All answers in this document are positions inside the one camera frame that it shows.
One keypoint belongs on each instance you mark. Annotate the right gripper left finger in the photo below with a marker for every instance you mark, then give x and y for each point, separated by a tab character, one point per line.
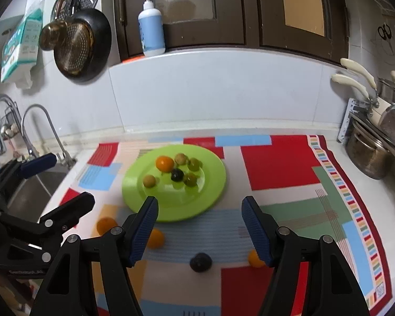
120	249

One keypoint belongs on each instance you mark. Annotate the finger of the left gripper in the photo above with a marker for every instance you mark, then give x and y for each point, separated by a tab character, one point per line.
68	215
37	165

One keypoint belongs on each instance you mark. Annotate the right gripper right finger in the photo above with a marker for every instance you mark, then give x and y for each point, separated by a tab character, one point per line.
280	249

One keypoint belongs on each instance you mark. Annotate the large orange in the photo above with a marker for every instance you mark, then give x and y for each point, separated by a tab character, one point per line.
254	260

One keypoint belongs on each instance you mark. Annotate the medium orange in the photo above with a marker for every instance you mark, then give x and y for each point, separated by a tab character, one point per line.
105	224

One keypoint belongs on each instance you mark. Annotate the tan round fruit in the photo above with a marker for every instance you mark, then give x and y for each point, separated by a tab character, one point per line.
149	181
181	159

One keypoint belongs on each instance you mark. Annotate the dark purple plum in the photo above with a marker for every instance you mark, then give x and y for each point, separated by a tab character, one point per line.
201	263

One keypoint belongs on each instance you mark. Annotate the small orange tangerine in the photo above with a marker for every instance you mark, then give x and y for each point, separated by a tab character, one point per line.
164	164

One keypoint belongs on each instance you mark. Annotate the green plum fruit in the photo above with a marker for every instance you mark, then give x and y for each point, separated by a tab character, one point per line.
194	165
190	179

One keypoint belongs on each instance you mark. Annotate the green round plate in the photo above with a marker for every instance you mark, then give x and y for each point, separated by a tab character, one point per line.
176	201

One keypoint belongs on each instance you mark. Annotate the colourful patchwork table mat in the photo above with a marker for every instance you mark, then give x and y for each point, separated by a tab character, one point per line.
223	202

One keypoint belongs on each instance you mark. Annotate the teal white packet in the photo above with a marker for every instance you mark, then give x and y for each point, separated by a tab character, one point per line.
20	53

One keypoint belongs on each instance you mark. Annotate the steel cooking pot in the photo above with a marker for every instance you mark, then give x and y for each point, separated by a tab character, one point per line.
368	153

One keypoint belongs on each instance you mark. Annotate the brass strainer ladle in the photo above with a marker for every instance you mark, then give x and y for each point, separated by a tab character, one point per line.
71	44

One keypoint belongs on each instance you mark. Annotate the black frying pan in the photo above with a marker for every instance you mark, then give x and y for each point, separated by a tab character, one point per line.
101	33

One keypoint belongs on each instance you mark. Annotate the metal dish rack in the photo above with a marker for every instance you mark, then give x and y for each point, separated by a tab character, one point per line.
357	111

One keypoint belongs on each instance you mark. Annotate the blue white soap bottle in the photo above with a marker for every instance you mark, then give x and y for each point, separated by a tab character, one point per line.
151	30

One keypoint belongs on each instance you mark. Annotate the black scissors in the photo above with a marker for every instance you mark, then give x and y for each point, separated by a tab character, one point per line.
385	34

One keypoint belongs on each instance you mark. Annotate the cream handled saucepan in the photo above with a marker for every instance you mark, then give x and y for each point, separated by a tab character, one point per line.
377	105
385	89

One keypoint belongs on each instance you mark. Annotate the dark wooden window frame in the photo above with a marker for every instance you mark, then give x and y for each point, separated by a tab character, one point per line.
314	28

